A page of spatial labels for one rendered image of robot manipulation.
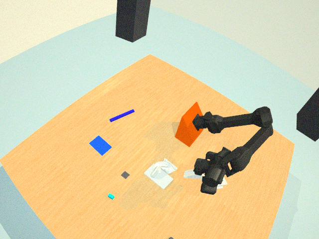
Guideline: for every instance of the small cyan block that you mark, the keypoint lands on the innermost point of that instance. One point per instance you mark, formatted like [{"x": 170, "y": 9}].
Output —
[{"x": 111, "y": 196}]

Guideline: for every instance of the blue flat rectangular plate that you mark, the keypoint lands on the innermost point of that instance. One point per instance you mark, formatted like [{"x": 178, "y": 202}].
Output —
[{"x": 100, "y": 145}]

